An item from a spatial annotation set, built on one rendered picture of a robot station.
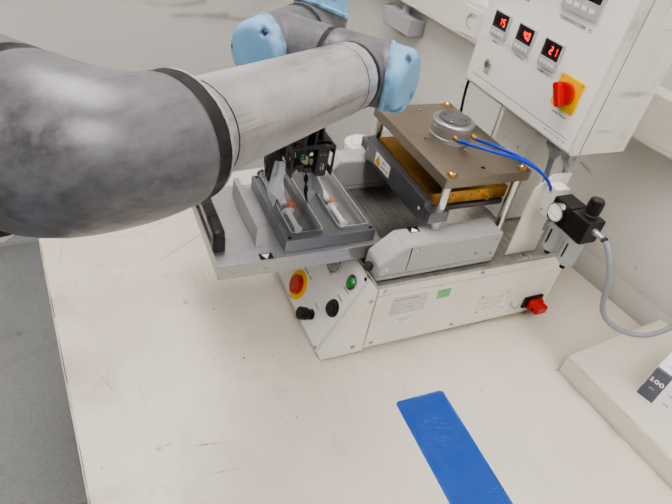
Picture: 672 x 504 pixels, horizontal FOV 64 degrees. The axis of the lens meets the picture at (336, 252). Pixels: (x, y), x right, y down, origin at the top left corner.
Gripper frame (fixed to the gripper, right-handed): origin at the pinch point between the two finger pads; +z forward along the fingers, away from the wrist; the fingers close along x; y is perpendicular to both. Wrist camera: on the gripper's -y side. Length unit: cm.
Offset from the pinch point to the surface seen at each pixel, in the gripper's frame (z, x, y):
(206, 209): 0.3, -14.8, 1.1
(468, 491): 25, 16, 48
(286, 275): 23.9, 3.4, -4.4
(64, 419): 102, -49, -36
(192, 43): 26, 10, -136
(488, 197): -3.9, 33.4, 11.6
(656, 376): 15, 56, 44
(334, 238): 2.4, 4.8, 10.0
